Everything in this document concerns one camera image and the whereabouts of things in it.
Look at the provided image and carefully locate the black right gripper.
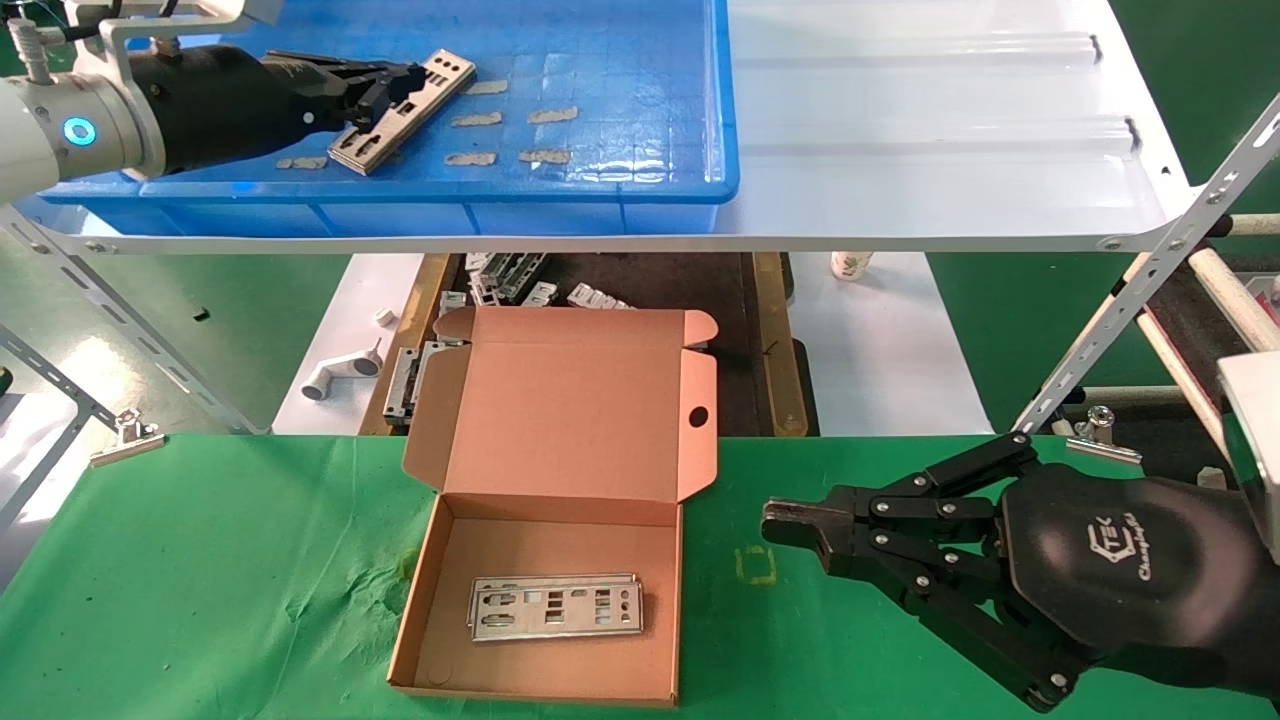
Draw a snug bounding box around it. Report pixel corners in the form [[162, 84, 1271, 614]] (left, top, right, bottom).
[[762, 432, 1280, 713]]

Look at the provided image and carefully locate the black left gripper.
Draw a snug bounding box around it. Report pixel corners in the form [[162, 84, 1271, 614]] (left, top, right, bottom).
[[130, 45, 429, 177]]

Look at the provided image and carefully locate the metal io shield plate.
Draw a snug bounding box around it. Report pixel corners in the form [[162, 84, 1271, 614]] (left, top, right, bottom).
[[328, 50, 477, 177], [467, 577, 646, 643]]

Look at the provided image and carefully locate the blue plastic tray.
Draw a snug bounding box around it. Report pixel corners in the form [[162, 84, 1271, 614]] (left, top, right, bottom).
[[40, 0, 741, 238]]

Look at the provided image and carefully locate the black tray with wooden edges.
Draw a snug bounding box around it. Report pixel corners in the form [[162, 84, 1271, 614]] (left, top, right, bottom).
[[360, 252, 821, 438]]

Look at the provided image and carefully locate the brown cardboard box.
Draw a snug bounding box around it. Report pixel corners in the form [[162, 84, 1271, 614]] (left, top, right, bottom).
[[388, 305, 721, 708]]

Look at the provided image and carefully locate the silver binder clip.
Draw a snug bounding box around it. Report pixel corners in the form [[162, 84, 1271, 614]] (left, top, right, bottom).
[[88, 408, 166, 469], [1065, 405, 1143, 466]]

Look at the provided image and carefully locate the white plastic pipe fitting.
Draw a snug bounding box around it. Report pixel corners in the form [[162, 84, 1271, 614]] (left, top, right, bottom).
[[300, 338, 384, 403]]

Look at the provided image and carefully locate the perforated metal shelf brace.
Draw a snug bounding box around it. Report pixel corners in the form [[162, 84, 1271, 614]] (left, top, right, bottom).
[[1010, 92, 1280, 436], [0, 200, 271, 436], [0, 325, 136, 531]]

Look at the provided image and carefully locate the white metal shelf board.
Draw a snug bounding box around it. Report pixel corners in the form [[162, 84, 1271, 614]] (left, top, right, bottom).
[[0, 0, 1201, 254]]

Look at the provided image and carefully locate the green cloth mat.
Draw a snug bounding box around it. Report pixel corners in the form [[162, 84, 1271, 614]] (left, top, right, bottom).
[[0, 432, 1280, 720]]

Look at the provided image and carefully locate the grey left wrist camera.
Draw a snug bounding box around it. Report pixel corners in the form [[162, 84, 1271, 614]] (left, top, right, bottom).
[[95, 0, 286, 71]]

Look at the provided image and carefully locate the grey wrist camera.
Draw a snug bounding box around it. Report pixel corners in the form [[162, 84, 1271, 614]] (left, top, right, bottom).
[[1215, 350, 1280, 566], [95, 0, 286, 71]]

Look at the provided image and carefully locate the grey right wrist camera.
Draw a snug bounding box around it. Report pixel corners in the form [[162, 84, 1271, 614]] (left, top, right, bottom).
[[1215, 350, 1280, 566]]

